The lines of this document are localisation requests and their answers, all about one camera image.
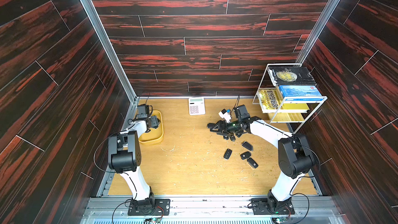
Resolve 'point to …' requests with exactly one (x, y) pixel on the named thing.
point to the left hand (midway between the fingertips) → (151, 120)
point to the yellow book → (271, 98)
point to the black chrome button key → (232, 138)
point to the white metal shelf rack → (299, 117)
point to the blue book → (300, 90)
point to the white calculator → (196, 106)
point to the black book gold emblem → (291, 75)
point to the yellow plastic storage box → (154, 135)
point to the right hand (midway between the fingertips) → (216, 130)
